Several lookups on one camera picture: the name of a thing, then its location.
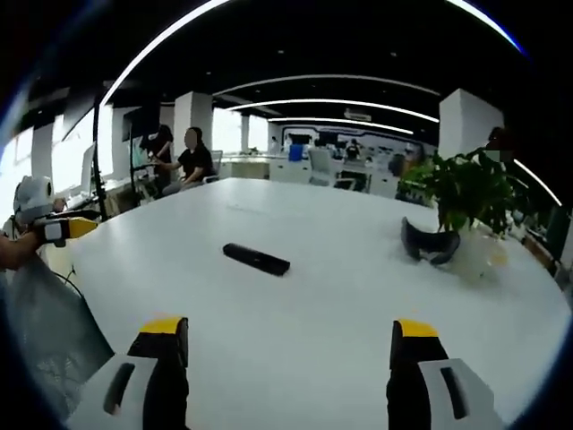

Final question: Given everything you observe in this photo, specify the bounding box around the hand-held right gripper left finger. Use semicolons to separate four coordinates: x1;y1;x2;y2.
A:
66;315;190;430

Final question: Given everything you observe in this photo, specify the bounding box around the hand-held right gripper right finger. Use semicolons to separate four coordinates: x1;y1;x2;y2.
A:
387;318;505;430

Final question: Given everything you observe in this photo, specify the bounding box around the black remote control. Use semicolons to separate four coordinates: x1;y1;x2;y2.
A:
222;242;291;278

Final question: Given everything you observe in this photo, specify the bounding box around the person's left hand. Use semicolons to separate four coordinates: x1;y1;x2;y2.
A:
0;228;45;272

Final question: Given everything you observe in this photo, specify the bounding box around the black stand pole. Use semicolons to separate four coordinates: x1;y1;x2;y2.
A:
91;91;111;223

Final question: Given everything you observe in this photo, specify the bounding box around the grey mesh bag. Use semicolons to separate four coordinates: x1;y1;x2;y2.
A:
0;257;115;422

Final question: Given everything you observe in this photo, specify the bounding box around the black headset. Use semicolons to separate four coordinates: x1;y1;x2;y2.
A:
400;216;462;266

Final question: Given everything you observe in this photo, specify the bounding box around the grey office chair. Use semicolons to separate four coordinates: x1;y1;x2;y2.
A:
201;150;224;185

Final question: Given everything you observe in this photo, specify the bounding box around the white office desk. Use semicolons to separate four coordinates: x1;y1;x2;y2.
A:
221;154;311;181

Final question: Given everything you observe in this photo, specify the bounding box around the green potted plant white pot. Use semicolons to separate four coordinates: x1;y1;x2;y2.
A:
397;150;532;286

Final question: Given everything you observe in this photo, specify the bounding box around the white office chair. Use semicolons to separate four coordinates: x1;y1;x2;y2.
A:
307;147;344;187

